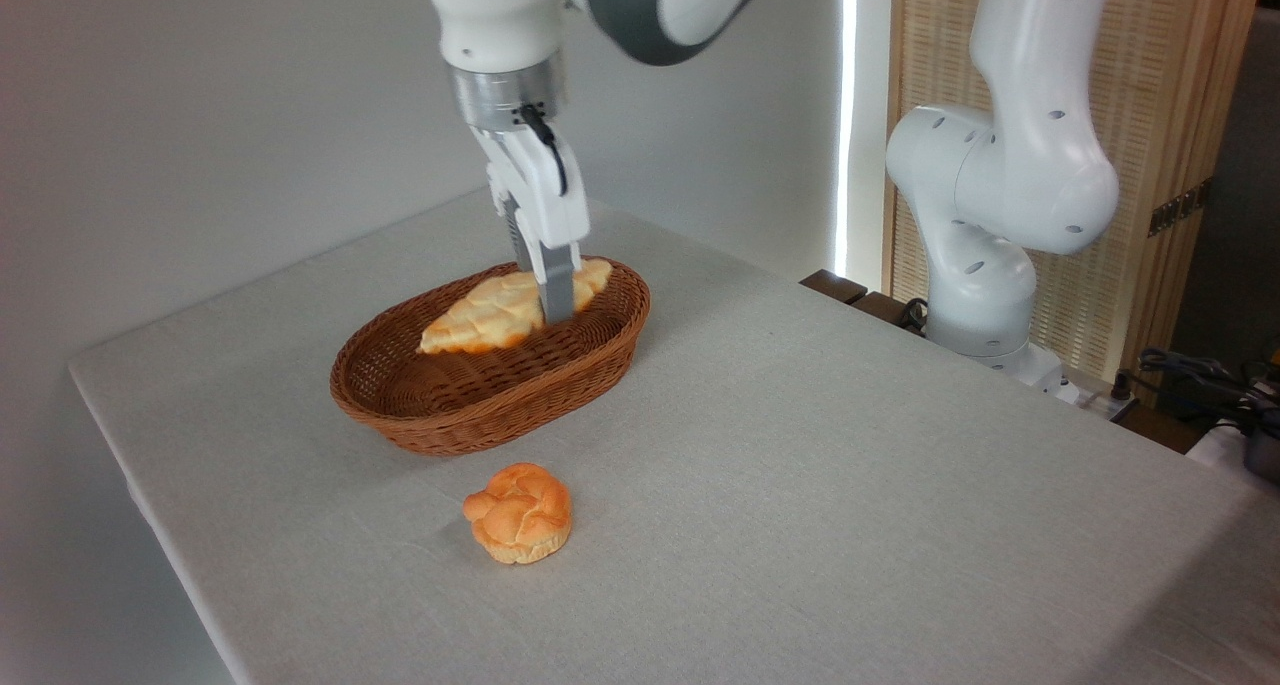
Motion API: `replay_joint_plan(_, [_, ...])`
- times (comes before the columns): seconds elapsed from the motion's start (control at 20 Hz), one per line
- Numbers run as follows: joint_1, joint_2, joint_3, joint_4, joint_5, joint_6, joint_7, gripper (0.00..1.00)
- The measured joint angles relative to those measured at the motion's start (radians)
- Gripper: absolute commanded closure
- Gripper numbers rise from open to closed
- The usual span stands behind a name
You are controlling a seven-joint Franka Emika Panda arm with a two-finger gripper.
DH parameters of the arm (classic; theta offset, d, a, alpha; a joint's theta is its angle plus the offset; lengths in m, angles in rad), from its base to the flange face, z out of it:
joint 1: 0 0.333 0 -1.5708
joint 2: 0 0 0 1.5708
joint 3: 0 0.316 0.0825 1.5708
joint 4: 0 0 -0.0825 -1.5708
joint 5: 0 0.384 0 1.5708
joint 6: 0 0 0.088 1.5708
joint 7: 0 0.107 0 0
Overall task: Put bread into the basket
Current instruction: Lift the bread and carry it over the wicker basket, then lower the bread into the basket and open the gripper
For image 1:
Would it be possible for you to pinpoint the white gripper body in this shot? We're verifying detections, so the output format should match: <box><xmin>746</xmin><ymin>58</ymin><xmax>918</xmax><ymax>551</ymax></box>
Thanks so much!
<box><xmin>470</xmin><ymin>125</ymin><xmax>591</xmax><ymax>249</ymax></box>

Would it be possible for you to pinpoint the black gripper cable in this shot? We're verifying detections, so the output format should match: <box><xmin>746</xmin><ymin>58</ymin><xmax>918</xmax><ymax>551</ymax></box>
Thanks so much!
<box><xmin>517</xmin><ymin>105</ymin><xmax>569</xmax><ymax>196</ymax></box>

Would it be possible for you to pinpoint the long leaf-shaped bread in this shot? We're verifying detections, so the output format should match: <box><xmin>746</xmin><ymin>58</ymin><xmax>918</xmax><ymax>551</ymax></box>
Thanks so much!
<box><xmin>418</xmin><ymin>258</ymin><xmax>613</xmax><ymax>356</ymax></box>

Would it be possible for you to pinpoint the wooden woven folding screen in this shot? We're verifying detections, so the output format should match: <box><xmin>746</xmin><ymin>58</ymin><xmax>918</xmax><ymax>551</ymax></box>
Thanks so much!
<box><xmin>885</xmin><ymin>0</ymin><xmax>1266</xmax><ymax>388</ymax></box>

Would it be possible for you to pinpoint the black cable bundle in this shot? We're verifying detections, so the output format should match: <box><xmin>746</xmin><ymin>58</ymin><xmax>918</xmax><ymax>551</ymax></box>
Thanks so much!
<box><xmin>1112</xmin><ymin>347</ymin><xmax>1280</xmax><ymax>436</ymax></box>

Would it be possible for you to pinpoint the round knotted bread roll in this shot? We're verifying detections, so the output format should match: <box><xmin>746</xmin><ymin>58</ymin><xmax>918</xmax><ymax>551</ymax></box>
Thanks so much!
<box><xmin>462</xmin><ymin>463</ymin><xmax>574</xmax><ymax>566</ymax></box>

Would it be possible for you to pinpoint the black screen hinge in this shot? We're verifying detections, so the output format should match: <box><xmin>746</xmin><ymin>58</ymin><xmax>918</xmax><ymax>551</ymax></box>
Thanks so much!
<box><xmin>1148</xmin><ymin>178</ymin><xmax>1213</xmax><ymax>238</ymax></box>

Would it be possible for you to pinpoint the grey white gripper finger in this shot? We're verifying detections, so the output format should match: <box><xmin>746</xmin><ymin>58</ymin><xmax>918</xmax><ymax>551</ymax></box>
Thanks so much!
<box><xmin>490</xmin><ymin>187</ymin><xmax>539</xmax><ymax>274</ymax></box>
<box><xmin>525</xmin><ymin>233</ymin><xmax>583</xmax><ymax>324</ymax></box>

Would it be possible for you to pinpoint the brown woven wicker basket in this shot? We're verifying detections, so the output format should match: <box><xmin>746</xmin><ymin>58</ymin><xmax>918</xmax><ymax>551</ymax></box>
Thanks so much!
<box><xmin>330</xmin><ymin>257</ymin><xmax>651</xmax><ymax>457</ymax></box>

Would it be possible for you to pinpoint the grey tablecloth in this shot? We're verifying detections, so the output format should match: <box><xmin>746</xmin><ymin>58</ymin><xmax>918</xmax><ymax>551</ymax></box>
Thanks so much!
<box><xmin>68</xmin><ymin>190</ymin><xmax>1280</xmax><ymax>685</ymax></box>

